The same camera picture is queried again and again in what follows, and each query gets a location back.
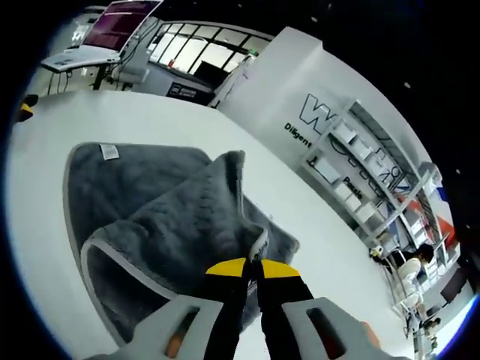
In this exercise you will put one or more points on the grey fluffy towel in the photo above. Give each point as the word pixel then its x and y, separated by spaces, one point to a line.
pixel 150 195

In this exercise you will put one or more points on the white standing desk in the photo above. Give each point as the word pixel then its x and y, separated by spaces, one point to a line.
pixel 80 59

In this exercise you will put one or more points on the black white toy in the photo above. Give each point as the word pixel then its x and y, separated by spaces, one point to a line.
pixel 375 252

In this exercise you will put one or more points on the row of white storage bins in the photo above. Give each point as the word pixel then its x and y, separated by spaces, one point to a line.
pixel 350 200

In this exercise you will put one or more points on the grey metal shelf unit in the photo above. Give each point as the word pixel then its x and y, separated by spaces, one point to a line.
pixel 360 150

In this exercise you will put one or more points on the person's right hand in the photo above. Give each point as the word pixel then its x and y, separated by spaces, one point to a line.
pixel 370 335

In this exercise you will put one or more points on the monitor with purple screen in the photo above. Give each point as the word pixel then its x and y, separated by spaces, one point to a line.
pixel 116 26

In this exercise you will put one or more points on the hanging white coat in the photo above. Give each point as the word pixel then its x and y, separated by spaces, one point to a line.
pixel 236 80

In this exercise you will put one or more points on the dark flat television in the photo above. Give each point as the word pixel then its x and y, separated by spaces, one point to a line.
pixel 212 73

